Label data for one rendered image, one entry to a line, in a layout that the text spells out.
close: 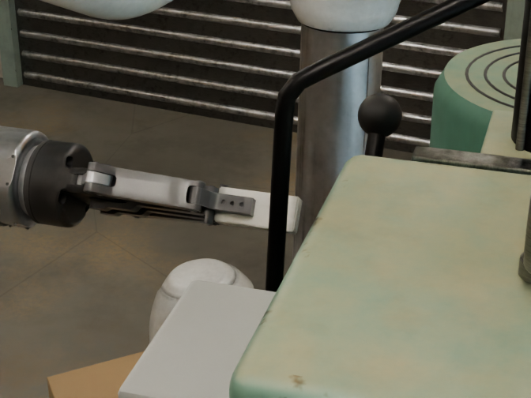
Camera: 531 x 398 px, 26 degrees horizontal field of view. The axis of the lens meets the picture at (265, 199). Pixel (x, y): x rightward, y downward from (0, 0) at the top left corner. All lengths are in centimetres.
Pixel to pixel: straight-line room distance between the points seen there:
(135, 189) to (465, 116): 32
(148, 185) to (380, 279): 47
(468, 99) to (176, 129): 371
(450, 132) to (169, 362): 30
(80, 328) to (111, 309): 12
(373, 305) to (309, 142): 94
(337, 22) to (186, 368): 87
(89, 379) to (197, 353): 138
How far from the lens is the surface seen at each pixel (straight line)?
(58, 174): 99
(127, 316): 329
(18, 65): 491
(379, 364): 46
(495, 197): 59
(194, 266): 165
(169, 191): 95
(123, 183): 95
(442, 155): 63
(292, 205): 96
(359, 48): 61
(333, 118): 140
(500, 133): 66
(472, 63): 81
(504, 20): 400
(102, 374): 191
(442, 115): 76
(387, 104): 90
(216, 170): 409
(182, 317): 56
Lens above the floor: 178
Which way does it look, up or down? 27 degrees down
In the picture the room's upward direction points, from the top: straight up
